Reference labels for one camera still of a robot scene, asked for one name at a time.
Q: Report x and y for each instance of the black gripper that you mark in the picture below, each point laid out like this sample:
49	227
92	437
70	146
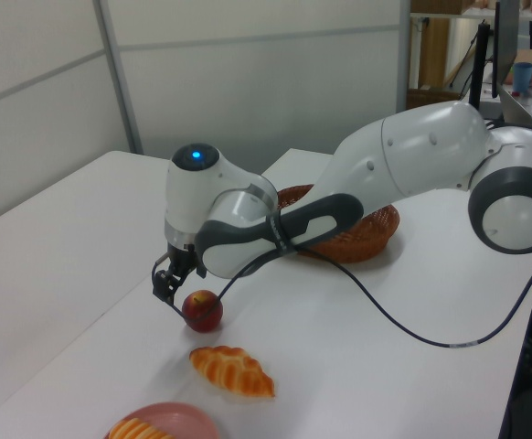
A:
181	260

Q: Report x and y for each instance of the red toy apple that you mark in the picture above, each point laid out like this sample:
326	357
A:
197	304

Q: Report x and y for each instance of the braided toy bread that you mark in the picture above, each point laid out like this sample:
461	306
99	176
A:
231	372

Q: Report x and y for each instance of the striped toy bread roll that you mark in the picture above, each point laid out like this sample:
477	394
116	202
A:
138	431

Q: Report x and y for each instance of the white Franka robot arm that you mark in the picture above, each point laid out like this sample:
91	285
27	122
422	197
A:
407	155

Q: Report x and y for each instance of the pink plate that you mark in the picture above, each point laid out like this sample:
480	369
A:
193	423

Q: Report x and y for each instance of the brown woven basket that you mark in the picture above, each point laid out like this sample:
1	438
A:
362	242

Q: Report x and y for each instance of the brown cardboard box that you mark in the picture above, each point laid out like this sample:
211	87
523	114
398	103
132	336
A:
435	98

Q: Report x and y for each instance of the black tripod stand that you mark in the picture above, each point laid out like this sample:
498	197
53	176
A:
478	68

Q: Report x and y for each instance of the blue cup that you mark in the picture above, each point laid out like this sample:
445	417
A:
524	78

